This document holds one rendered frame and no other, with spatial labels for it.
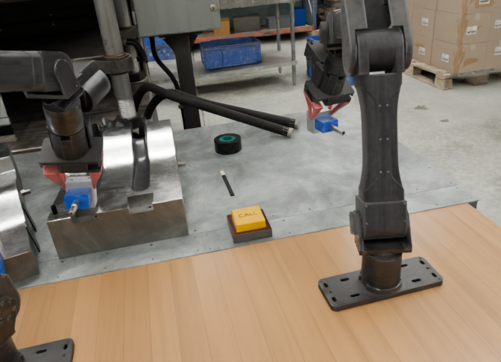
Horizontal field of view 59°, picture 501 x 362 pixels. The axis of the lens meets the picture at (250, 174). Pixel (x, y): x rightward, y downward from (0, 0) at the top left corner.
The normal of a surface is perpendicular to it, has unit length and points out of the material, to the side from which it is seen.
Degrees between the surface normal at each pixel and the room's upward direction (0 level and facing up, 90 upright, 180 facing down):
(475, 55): 99
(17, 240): 0
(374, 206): 73
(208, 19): 90
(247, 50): 93
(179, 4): 90
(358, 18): 49
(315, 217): 0
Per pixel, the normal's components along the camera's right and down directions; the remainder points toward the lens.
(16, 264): 0.49, 0.36
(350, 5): -0.05, -0.24
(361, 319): -0.08, -0.89
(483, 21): 0.23, 0.56
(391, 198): -0.02, 0.17
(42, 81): 0.94, 0.13
